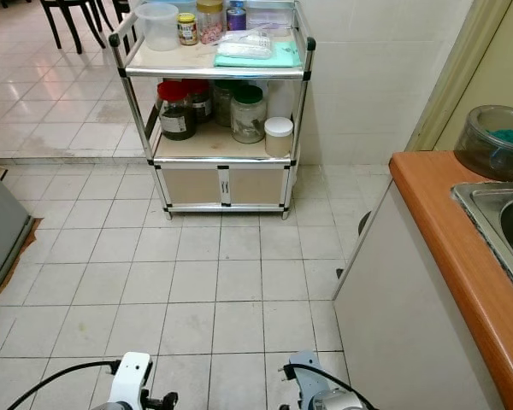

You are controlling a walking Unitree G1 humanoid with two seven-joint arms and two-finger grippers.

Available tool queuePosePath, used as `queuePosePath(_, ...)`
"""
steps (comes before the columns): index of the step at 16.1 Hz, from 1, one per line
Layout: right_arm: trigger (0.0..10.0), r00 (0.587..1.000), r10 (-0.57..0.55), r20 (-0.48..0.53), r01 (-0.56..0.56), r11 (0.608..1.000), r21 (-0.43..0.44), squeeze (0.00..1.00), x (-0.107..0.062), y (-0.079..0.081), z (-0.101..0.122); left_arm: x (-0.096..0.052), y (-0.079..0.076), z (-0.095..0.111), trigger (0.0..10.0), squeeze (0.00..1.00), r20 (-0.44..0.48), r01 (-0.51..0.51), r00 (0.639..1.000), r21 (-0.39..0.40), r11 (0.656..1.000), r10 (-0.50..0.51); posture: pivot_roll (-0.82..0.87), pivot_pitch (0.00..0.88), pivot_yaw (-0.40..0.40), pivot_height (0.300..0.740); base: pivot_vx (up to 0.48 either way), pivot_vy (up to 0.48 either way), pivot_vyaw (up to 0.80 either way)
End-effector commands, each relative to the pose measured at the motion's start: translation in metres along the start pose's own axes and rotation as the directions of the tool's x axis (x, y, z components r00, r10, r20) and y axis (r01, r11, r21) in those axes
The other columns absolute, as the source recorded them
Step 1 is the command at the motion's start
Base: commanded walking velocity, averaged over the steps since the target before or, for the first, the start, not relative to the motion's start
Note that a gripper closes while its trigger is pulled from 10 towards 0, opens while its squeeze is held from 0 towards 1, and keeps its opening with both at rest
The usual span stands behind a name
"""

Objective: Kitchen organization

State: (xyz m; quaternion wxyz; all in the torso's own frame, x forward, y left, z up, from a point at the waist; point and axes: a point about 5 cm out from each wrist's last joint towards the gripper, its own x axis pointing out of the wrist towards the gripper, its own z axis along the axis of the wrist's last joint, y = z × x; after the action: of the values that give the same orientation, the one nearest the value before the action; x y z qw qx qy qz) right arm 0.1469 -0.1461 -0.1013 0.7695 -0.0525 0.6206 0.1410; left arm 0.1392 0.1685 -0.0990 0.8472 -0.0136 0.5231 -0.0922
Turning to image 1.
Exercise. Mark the grey appliance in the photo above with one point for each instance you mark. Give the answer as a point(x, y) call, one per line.
point(2, 226)

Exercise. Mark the metal shelf cart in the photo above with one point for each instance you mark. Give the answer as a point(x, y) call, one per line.
point(214, 154)

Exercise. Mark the black round bin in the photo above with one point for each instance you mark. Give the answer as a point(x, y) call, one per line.
point(364, 224)

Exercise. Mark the large red lid jar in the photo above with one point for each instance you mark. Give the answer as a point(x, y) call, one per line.
point(175, 115)

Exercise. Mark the white lid beige jar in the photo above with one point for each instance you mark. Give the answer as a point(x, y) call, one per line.
point(279, 138)

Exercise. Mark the green lid glass jar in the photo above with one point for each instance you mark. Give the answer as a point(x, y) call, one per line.
point(249, 118)

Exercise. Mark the small red lid jar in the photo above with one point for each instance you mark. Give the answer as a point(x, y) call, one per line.
point(202, 99)

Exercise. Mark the dark glass jar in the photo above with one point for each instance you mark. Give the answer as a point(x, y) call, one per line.
point(221, 101)

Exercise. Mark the orange wooden countertop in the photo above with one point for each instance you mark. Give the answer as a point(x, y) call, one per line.
point(453, 256)

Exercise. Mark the white plastic container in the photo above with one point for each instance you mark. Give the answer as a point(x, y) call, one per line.
point(281, 98)

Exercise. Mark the teal cloth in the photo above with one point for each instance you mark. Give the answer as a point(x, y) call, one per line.
point(282, 58)

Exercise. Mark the clear plastic bag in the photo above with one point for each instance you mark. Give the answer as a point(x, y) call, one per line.
point(248, 44)

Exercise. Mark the small yellow label jar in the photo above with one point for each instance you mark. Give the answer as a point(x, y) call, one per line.
point(187, 31)

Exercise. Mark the clear plastic tub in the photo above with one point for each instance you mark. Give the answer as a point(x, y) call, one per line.
point(158, 28)

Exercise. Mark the gold lid jar pink contents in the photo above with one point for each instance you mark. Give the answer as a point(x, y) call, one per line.
point(210, 26)

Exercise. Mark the stainless steel sink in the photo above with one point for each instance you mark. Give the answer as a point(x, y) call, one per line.
point(500, 218)

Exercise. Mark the black chair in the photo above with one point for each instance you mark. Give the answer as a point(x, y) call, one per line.
point(68, 8)
point(120, 7)

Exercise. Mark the clear plastic box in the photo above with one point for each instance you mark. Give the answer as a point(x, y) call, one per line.
point(269, 15)

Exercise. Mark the glass bowl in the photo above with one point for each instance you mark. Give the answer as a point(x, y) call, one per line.
point(483, 149)

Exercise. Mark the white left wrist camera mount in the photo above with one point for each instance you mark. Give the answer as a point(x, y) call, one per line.
point(130, 376)

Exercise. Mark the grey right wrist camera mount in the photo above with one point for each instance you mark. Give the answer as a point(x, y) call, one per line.
point(306, 380)

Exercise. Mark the beige door frame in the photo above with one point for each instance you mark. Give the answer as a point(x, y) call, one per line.
point(457, 68)

